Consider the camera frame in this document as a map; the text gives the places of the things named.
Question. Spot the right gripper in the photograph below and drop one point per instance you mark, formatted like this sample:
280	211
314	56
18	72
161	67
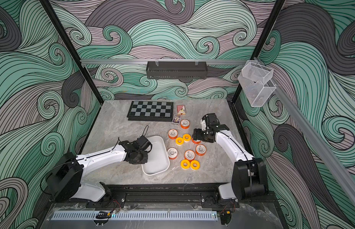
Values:
199	134

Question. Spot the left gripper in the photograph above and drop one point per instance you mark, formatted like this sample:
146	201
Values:
145	159

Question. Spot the orange tape roll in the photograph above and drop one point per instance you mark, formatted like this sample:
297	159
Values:
173	134
185	123
172	153
196	141
200	150
189	155

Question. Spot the white storage box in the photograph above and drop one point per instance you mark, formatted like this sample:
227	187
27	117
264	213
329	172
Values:
158	160

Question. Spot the orange tape roll top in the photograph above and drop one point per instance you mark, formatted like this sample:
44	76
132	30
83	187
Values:
185	123

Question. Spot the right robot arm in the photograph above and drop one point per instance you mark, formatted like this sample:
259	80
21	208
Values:
249	177

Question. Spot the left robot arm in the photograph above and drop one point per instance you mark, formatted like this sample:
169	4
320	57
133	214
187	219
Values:
66	179

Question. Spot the yellow tape roll upper right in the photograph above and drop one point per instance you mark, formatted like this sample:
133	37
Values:
187	137

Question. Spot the yellow tape roll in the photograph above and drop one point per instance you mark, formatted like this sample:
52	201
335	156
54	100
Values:
185	164
187	137
179	141
195	165

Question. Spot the red card box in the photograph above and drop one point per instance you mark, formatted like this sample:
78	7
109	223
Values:
181	109

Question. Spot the purple card box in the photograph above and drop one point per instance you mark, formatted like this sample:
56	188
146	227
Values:
176	119

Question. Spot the yellow tape roll upper left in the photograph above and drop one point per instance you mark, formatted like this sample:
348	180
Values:
179	141

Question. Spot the yellow tape roll lower right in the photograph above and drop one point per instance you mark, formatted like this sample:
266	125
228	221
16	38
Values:
195	165

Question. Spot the yellow tape roll lower left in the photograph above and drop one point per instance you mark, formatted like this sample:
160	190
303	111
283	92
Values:
185	164

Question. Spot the black chessboard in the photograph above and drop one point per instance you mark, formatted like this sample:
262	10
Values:
151	111

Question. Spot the clear acrylic bin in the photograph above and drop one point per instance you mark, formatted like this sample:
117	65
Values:
256	82

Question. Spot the white perforated strip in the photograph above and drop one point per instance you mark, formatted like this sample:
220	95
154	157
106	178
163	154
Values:
138	215

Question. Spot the black wall shelf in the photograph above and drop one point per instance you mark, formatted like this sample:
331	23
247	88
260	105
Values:
176	70

